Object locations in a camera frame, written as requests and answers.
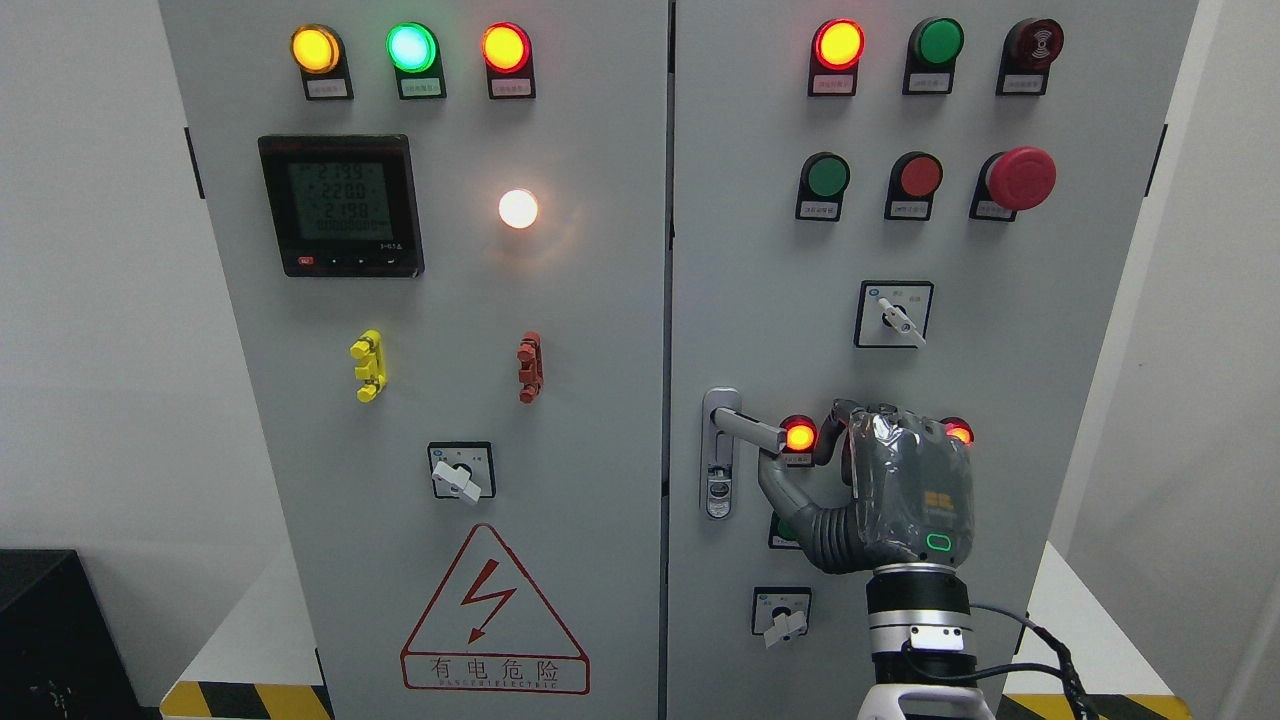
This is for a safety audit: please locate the grey robot hand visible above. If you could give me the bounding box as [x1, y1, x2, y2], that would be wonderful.
[758, 398, 975, 574]

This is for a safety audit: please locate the silver door handle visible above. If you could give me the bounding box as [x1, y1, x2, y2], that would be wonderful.
[700, 387, 786, 520]

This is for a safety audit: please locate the grey right cabinet door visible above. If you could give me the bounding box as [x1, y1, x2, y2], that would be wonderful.
[666, 1, 1197, 719]

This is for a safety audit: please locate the grey cabinet door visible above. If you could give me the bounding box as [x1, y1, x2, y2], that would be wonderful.
[666, 1, 1197, 719]
[160, 1, 669, 719]

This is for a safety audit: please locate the grey left cabinet door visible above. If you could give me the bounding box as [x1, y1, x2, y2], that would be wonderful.
[160, 1, 669, 719]

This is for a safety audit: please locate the red indicator light left door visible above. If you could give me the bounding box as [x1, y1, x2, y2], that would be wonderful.
[481, 20, 536, 100]

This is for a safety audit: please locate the red lit indicator right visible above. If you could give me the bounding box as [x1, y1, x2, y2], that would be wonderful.
[940, 416, 975, 446]

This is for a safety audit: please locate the red lit indicator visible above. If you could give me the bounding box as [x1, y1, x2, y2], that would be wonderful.
[940, 416, 975, 446]
[781, 414, 819, 468]

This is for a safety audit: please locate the red lit indicator left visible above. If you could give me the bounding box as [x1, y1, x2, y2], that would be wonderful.
[781, 414, 819, 468]

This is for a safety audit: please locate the red push button upper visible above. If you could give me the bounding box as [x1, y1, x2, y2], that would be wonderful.
[883, 151, 945, 222]

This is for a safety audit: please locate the green push button upper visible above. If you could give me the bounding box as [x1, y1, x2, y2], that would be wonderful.
[794, 152, 850, 222]

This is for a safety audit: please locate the red emergency stop button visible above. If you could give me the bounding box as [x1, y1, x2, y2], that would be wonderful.
[969, 146, 1057, 223]

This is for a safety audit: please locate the red terminal connector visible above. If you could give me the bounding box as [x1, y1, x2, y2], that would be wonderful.
[516, 331, 544, 404]

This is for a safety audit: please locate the red electric warning sticker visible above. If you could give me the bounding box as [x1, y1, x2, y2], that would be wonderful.
[399, 523, 591, 694]

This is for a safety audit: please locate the green indicator top right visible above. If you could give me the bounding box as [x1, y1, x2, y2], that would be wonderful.
[902, 17, 965, 96]

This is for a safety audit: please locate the red indicator light top right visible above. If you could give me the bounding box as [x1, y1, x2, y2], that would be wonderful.
[808, 18, 865, 97]

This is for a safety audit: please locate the dark red buzzer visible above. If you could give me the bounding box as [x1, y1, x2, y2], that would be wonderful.
[995, 18, 1065, 96]

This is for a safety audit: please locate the white lit indicator light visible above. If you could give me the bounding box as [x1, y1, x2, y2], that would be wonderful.
[498, 188, 540, 229]

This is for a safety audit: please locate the yellow terminal connector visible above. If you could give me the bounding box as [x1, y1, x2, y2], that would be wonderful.
[349, 329, 388, 404]

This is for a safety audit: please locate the black digital power meter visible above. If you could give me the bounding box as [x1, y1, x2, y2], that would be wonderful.
[257, 135, 425, 278]

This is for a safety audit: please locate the green lit indicator light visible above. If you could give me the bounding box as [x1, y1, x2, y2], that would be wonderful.
[385, 22, 447, 100]

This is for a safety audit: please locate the white platform hazard striped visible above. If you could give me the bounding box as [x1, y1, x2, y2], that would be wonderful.
[160, 543, 1190, 719]

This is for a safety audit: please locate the yellow indicator light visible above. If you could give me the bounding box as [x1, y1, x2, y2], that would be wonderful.
[291, 24, 355, 101]

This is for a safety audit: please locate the black box lower left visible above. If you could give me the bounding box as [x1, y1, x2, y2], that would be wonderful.
[1, 550, 143, 719]

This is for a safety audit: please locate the white selector switch upper right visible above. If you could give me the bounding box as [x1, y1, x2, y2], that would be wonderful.
[854, 281, 934, 348]

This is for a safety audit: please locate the white selector switch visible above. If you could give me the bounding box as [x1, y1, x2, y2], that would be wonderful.
[750, 585, 813, 650]
[854, 281, 934, 348]

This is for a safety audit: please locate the white selector switch lower right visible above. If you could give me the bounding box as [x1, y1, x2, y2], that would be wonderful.
[750, 585, 813, 650]

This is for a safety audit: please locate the black cable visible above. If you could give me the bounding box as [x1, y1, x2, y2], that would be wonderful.
[900, 603, 1091, 720]

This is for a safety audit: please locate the white selector switch left door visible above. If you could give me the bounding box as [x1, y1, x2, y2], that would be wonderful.
[426, 441, 497, 506]

